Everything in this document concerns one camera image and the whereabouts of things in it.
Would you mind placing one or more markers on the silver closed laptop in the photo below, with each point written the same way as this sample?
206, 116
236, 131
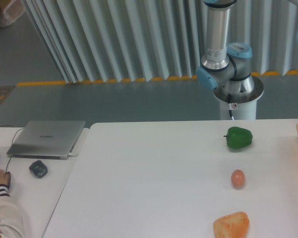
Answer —
47, 139

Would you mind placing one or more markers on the orange bread piece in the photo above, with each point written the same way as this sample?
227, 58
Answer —
234, 225

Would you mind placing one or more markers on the green bell pepper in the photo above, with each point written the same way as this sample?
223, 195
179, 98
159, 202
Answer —
238, 137

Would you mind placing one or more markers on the grey folding screen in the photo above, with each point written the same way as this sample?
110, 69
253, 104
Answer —
132, 39

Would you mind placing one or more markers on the brown egg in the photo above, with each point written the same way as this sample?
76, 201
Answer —
238, 178

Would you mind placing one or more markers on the dark grey small case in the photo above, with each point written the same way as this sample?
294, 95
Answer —
38, 169

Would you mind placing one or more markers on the forearm in cream sleeve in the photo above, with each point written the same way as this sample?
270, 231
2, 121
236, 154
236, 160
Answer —
11, 223

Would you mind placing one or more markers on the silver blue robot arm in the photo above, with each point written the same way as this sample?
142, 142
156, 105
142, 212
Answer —
221, 62

